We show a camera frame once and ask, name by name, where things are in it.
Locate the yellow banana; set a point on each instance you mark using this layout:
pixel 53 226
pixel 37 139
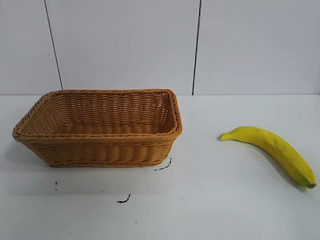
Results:
pixel 280 147

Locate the brown woven wicker basket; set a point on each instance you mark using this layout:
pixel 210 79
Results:
pixel 105 147

